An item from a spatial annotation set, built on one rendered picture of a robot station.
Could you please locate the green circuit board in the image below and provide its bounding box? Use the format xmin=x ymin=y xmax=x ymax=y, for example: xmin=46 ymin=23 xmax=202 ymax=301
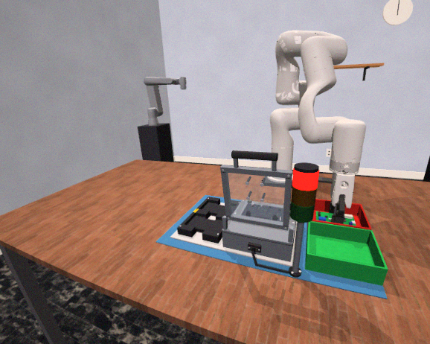
xmin=316 ymin=211 xmax=356 ymax=226

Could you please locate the green bin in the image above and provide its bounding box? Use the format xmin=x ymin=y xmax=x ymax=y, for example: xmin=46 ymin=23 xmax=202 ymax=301
xmin=305 ymin=221 xmax=388 ymax=286

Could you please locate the red bin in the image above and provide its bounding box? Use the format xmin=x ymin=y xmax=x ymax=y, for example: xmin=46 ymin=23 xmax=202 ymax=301
xmin=312 ymin=199 xmax=372 ymax=230

